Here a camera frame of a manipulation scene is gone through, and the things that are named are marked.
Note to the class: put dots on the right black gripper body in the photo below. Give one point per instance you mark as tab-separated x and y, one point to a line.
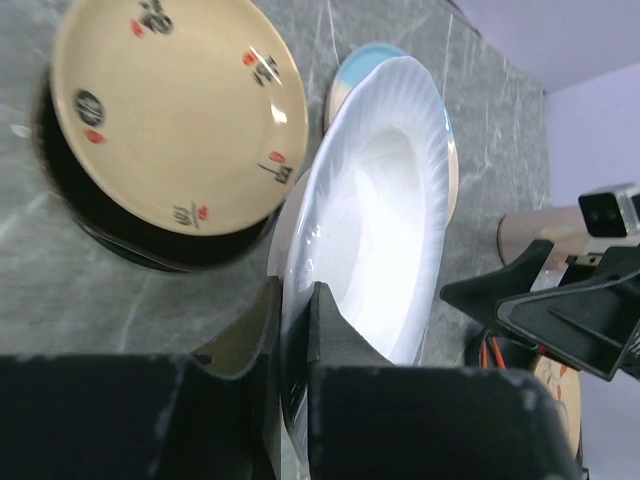
617	263

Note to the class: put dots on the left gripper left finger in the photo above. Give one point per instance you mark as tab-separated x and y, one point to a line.
210	414

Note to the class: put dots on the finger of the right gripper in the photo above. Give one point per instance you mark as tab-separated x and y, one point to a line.
590	325
480	297

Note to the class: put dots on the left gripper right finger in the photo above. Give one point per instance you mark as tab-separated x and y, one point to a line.
369	419

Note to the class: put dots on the white scalloped paper bowl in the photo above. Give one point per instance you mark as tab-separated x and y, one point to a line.
368	219

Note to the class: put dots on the cream plate with blue leaves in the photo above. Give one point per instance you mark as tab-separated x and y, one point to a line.
352	70

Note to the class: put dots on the yellow round plate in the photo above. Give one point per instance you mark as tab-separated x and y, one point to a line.
191	115

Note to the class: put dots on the black round plate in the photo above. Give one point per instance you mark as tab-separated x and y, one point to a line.
112	226

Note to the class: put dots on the tan oval plate on tray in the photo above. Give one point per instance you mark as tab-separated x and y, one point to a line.
563	384

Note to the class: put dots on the pink mug purple inside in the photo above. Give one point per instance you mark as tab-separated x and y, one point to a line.
563	226

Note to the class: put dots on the black plastic tray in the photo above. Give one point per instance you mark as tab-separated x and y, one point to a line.
516	356

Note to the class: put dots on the orange plastic spoon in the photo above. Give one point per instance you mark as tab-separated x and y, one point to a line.
490	353

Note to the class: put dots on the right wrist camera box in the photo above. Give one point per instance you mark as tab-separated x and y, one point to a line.
611	211

